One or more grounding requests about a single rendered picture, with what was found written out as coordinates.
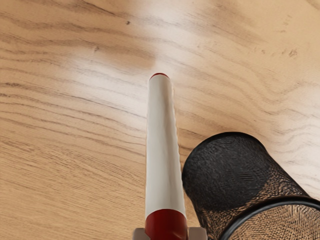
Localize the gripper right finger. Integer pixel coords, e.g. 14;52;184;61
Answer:
186;226;208;240

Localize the black mesh pen holder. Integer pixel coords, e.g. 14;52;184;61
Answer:
181;131;320;240

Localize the white marker pen red cap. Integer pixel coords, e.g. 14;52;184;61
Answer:
144;72;188;240

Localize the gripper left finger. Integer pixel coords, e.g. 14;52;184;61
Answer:
132;227;148;240

